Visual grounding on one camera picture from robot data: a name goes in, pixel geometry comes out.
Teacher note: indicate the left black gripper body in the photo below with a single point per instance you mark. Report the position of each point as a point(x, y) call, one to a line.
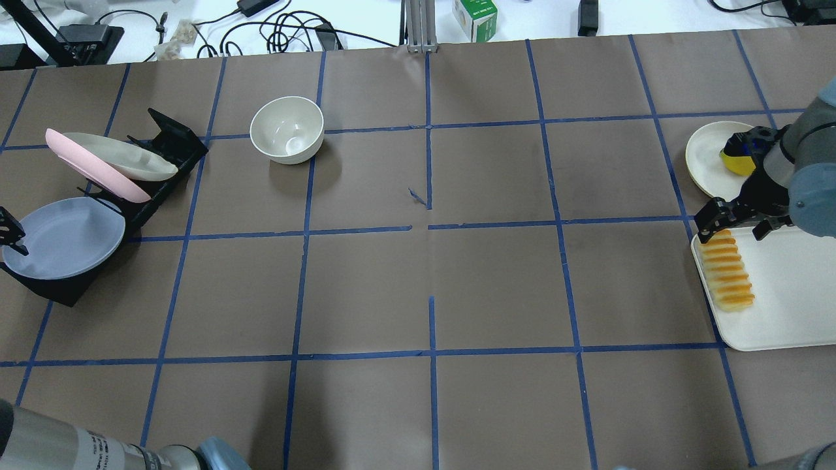
point(11, 230)

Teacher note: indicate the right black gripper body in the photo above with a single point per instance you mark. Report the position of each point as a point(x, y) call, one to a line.
point(762, 192)

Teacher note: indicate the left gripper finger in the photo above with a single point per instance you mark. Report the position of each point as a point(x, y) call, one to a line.
point(19, 247)

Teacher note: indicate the sliced yellow bread loaf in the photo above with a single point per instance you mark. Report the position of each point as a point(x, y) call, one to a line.
point(724, 271)

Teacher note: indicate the blue plate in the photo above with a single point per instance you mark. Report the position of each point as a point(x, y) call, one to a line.
point(66, 238)

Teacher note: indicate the green white box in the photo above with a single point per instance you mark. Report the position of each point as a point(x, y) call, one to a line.
point(478, 19)

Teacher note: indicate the yellow lemon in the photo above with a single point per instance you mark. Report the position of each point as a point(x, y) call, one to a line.
point(741, 164)

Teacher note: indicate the black dish rack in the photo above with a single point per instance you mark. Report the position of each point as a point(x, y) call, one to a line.
point(177, 144)

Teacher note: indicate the cream bowl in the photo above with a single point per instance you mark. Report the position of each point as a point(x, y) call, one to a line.
point(288, 130)

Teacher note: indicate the aluminium frame post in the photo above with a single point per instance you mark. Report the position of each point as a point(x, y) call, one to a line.
point(418, 26)

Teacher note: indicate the pink plate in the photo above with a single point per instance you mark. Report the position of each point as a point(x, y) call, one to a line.
point(94, 168)

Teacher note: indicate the cream plate with lemon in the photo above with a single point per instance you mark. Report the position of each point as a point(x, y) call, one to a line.
point(704, 162)

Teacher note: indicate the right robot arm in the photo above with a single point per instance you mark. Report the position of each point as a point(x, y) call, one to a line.
point(789, 176)

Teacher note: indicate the cream rectangular tray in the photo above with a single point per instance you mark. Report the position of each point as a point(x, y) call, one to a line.
point(791, 275)

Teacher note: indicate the cream plate in rack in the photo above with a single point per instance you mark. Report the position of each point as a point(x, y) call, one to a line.
point(134, 162)

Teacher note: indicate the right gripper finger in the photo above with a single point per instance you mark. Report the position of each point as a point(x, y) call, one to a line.
point(706, 233)
point(763, 229)

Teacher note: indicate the black power adapter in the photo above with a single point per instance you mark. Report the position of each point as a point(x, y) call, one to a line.
point(249, 8)

